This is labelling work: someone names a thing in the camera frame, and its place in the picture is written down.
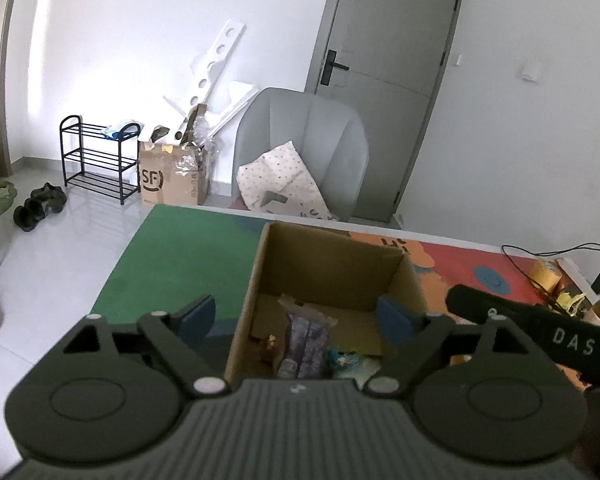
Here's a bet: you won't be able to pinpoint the orange red snack packet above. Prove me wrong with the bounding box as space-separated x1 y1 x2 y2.
259 334 279 365

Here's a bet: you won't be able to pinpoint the long purple snack packet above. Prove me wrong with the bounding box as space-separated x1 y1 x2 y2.
276 295 338 380

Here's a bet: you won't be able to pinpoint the yellow crumpled wrapper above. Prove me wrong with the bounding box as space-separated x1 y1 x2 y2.
556 286 592 318

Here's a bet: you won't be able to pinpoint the white power strip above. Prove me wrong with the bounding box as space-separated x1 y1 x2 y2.
556 257 600 304

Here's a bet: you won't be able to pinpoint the colourful cat table mat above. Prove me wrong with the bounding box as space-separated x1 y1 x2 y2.
89 202 600 396

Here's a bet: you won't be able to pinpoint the yellow tape roll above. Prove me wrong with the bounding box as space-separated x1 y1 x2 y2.
528 259 562 294

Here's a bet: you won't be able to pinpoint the open cardboard box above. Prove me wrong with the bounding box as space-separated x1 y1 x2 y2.
224 221 428 385

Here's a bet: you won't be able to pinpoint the SF cardboard box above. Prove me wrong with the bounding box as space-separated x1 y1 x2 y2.
137 126 210 206

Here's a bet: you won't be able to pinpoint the black shoes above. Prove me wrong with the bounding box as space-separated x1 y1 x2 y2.
12 182 67 232

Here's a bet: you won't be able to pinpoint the dotted white cushion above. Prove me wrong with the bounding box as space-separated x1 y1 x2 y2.
236 141 337 220

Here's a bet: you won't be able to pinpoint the black shoe rack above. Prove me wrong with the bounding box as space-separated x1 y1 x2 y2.
58 114 143 205

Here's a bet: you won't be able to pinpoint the grey armchair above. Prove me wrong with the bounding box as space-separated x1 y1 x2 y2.
232 88 370 221

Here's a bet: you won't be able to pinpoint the white perforated board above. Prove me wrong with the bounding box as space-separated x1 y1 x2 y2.
162 20 259 136

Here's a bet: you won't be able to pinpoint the grey door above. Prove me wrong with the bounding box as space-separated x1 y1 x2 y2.
306 0 462 222

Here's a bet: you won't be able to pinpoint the black charger with cable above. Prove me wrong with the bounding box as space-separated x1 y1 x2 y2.
500 242 600 295

